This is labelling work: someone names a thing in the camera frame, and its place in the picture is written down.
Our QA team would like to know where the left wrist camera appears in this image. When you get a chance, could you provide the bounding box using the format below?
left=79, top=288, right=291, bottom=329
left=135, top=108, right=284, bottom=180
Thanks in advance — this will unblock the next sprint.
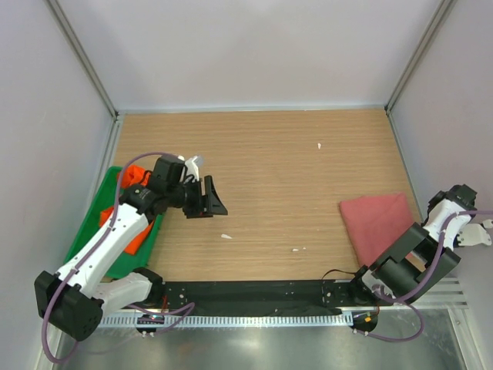
left=146, top=154, right=203, bottom=194

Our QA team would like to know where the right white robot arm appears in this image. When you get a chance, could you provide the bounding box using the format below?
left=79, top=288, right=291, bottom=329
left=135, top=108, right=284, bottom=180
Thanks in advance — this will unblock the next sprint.
left=347, top=184, right=477, bottom=305

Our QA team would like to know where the slotted white cable duct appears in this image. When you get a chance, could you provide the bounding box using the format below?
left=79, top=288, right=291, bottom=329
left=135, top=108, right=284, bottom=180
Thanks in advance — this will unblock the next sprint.
left=98, top=311, right=354, bottom=329

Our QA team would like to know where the aluminium rail profile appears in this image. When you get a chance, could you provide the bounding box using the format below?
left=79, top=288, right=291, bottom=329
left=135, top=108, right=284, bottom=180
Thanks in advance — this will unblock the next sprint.
left=46, top=277, right=468, bottom=314

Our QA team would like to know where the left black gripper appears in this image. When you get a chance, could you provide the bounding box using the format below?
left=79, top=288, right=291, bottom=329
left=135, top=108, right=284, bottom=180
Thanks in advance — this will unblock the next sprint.
left=166, top=175, right=227, bottom=219

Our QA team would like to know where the pink t shirt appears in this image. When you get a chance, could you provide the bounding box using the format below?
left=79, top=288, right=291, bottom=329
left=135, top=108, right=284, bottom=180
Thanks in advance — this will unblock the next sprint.
left=339, top=193, right=414, bottom=267

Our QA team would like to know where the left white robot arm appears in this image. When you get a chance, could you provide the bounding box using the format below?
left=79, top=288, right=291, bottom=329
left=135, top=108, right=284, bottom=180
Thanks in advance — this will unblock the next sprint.
left=34, top=175, right=228, bottom=341

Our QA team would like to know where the orange t shirt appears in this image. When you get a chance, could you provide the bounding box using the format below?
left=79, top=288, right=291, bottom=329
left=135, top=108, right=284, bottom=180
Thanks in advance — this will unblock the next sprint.
left=99, top=165, right=154, bottom=255

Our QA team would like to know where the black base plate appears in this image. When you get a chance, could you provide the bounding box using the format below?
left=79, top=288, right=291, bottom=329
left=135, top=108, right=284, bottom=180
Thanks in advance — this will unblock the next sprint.
left=145, top=280, right=389, bottom=317

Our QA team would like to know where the green plastic tray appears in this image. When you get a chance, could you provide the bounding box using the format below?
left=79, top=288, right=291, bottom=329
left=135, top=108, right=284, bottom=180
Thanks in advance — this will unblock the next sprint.
left=65, top=166, right=164, bottom=279

